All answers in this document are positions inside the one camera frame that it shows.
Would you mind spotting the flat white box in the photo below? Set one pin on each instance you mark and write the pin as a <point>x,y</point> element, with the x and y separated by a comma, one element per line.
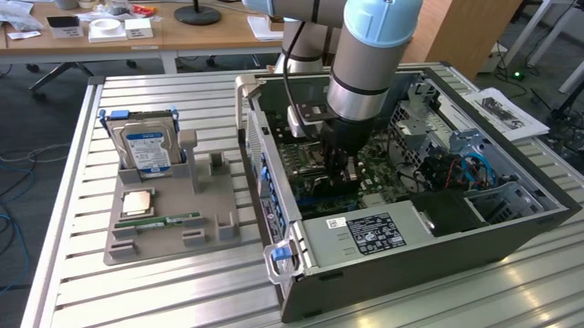
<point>107,38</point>

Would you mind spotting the clear plastic bag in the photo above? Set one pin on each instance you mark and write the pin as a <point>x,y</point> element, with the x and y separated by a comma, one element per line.
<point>17,15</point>

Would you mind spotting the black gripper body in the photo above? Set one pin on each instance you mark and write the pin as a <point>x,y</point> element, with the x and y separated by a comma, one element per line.
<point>346,136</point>

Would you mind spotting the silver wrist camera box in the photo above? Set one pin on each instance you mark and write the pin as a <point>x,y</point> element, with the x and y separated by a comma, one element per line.
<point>298,126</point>

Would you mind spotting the Nvidia graphics card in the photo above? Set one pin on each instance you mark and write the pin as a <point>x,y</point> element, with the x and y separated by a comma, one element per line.
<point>319,189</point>

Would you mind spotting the green motherboard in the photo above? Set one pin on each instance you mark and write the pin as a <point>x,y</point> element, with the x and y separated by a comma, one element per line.
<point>382,177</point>

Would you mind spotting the white box with black lid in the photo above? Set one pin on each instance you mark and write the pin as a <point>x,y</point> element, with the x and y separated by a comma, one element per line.
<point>64,25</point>

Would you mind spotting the cardboard box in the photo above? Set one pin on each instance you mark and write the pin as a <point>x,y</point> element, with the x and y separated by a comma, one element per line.
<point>275,24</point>

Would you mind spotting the white bowl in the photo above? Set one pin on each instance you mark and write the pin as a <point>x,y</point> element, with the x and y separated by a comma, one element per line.
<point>87,3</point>

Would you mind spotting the white desk frame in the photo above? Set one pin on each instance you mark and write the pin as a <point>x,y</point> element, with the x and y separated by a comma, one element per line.
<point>524,34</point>

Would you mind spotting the white printed card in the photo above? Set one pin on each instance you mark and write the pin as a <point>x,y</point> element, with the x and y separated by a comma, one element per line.
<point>23,35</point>

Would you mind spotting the silver chipset heat sink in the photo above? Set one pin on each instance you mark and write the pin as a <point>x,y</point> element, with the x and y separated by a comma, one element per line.
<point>375,200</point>

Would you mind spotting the grey card retention latch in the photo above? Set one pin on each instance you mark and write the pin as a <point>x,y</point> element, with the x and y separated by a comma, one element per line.
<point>243,85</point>

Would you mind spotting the silver disk bay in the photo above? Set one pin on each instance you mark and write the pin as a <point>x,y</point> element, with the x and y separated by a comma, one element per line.
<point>501,205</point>

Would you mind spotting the CPU socket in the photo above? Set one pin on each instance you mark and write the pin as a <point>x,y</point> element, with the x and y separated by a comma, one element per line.
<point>311,155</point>

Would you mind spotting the open grey PC case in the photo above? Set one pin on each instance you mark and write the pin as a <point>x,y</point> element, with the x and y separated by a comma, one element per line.
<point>410,273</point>

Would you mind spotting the white cube box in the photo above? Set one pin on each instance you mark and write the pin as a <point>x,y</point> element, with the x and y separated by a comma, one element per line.
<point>138,29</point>

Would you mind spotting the CPU chip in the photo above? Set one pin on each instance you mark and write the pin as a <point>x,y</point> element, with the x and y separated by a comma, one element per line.
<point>136,202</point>

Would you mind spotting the white tape roll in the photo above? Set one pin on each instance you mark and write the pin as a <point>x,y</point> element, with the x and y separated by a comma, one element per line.
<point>104,24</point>

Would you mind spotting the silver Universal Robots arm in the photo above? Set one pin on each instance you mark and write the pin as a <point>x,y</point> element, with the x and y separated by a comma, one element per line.
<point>365,68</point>

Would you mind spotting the green lit switch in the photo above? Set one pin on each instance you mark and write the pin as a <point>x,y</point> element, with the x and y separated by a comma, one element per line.
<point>517,74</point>

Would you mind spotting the red small items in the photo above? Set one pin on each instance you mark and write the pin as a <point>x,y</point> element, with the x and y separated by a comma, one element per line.
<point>143,10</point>

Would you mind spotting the grey parts rack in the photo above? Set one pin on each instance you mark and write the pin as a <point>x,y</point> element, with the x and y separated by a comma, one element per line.
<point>178,205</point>

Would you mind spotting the hard disk with blue caddy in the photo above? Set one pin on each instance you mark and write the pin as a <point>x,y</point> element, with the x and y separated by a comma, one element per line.
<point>146,147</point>

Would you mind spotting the wooden desk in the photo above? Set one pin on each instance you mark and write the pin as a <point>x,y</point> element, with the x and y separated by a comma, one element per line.
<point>45,46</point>

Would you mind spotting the grey cup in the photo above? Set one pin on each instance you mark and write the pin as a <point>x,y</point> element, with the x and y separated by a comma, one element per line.
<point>65,4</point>

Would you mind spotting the dark small object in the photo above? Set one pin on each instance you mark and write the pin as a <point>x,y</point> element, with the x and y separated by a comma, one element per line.
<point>119,7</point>

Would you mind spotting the grey power supply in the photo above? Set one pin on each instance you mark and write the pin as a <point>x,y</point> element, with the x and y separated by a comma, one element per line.
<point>333,239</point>

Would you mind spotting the black chair base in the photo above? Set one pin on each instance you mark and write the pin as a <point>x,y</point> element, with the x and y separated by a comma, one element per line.
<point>59,70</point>

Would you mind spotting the black round lamp base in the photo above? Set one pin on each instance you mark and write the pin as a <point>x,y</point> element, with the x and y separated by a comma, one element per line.
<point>196,16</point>

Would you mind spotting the black fan shroud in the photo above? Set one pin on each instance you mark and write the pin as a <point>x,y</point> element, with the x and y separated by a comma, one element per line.
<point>445,212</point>

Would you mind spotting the green RAM stick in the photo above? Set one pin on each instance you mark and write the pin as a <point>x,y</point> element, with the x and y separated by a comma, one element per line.
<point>155,221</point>

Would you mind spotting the printed paper stack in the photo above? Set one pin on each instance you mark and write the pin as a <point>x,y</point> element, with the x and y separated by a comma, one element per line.
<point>506,114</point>

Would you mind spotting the wooden cabinet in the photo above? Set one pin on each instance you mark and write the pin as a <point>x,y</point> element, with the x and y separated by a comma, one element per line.
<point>465,34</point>

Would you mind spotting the silver drive cage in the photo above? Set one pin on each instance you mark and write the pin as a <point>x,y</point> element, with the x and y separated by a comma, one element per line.
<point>414,136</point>

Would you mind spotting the loose white papers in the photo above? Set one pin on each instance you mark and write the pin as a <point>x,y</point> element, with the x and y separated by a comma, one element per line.
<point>264,32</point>

